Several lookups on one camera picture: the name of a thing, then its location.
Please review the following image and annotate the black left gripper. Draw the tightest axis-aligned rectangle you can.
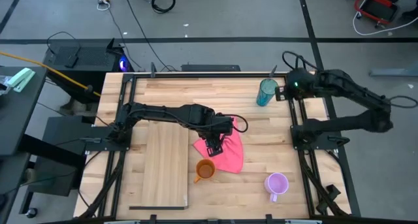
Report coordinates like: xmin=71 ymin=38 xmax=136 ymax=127
xmin=204 ymin=116 xmax=235 ymax=158

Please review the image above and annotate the teal translucent tumbler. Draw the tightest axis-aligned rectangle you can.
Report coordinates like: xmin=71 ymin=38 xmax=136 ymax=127
xmin=255 ymin=78 xmax=280 ymax=107

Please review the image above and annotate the pink cloth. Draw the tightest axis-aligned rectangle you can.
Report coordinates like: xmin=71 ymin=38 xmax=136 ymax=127
xmin=193 ymin=118 xmax=245 ymax=174

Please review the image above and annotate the orange plastic mug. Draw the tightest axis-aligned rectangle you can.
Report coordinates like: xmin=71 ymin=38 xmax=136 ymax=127
xmin=193 ymin=158 xmax=217 ymax=185

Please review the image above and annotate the purple plastic mug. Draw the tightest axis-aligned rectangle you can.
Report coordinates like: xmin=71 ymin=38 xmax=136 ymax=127
xmin=263 ymin=172 xmax=290 ymax=204

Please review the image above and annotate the black power strip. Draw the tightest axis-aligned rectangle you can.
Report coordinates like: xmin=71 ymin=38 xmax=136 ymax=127
xmin=181 ymin=64 xmax=242 ymax=72

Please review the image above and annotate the grey metal table foot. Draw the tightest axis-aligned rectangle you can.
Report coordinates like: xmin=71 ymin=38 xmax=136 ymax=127
xmin=369 ymin=62 xmax=418 ymax=78

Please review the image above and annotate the red and black cart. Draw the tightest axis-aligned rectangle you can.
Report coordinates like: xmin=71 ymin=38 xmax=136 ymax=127
xmin=354 ymin=0 xmax=400 ymax=25

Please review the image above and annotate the black equipment box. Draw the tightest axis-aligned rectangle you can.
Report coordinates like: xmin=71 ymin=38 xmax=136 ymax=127
xmin=27 ymin=157 xmax=79 ymax=197
xmin=42 ymin=116 xmax=112 ymax=156

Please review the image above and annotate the black computer tower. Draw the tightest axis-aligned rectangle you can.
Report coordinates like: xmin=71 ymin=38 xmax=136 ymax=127
xmin=42 ymin=37 xmax=133 ymax=104

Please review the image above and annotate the small black adapter box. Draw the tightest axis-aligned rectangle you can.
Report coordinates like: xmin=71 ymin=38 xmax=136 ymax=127
xmin=63 ymin=47 xmax=80 ymax=69

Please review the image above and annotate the black side desk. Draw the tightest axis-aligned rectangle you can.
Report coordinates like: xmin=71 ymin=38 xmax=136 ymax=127
xmin=0 ymin=66 xmax=48 ymax=199

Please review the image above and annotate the mint green stapler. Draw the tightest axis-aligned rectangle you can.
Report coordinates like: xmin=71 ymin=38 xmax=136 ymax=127
xmin=7 ymin=67 xmax=36 ymax=93

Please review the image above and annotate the clear plastic packet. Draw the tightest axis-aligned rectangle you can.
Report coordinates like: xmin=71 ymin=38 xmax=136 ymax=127
xmin=0 ymin=75 xmax=12 ymax=96

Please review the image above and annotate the black metal table frame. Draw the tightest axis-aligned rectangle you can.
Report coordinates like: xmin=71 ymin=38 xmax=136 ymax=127
xmin=76 ymin=71 xmax=352 ymax=224

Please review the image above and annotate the long black floor cable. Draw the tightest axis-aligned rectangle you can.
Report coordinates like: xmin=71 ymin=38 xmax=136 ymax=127
xmin=121 ymin=0 xmax=179 ymax=72

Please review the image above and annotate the coiled black cable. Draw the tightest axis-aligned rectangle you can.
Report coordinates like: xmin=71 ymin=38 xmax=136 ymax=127
xmin=151 ymin=0 xmax=176 ymax=14

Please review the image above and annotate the white cable with plug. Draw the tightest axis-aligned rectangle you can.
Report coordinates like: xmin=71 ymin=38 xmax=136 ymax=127
xmin=96 ymin=0 xmax=114 ymax=12

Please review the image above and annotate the yellow cable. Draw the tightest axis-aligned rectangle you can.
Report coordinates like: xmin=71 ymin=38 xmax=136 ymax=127
xmin=0 ymin=51 xmax=102 ymax=97

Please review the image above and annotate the thin black looped cable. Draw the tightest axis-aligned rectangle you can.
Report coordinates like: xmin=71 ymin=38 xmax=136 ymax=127
xmin=46 ymin=31 xmax=82 ymax=57

